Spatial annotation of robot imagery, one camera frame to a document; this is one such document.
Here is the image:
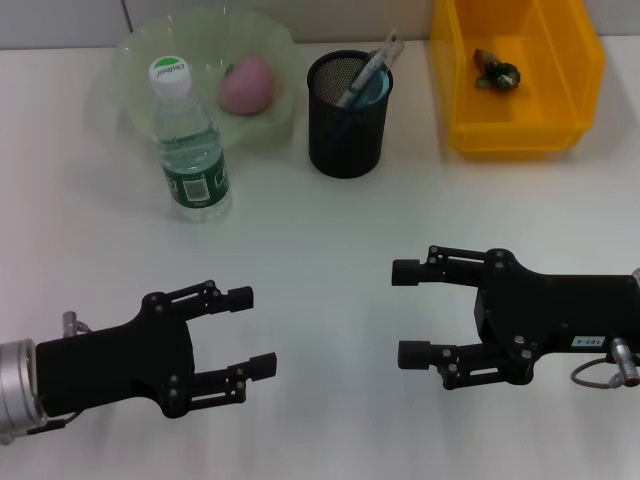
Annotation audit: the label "black mesh pen holder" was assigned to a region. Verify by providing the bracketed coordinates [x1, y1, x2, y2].
[306, 48, 395, 179]

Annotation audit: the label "clear green-label water bottle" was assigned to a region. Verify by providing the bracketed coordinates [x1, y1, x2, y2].
[147, 55, 234, 224]

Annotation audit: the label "grey ballpoint pen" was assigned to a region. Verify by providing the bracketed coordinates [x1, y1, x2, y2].
[333, 48, 389, 110]

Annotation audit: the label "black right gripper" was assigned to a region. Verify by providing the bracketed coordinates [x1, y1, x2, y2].
[391, 244, 640, 392]

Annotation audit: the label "green plastic wrapper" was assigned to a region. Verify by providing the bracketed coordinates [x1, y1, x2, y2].
[471, 46, 523, 92]

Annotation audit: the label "blue scissors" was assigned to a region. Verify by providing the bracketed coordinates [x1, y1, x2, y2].
[322, 67, 392, 151]

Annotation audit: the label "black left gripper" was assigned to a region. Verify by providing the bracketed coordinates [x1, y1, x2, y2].
[34, 279, 279, 420]

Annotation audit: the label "right gripper grey cable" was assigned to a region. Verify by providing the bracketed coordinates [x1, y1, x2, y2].
[569, 337, 640, 390]

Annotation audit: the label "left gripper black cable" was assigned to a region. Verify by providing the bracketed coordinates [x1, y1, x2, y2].
[27, 409, 84, 436]

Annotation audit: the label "green translucent fruit bowl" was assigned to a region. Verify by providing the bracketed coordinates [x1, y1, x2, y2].
[88, 7, 297, 161]

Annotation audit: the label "yellow plastic bin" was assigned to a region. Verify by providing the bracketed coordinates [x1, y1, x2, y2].
[430, 0, 609, 162]

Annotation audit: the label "transparent plastic ruler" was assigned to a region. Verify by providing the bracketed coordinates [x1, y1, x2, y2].
[382, 28, 407, 69]

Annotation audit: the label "pink toy peach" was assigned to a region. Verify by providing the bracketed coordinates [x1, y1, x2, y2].
[217, 55, 277, 117]

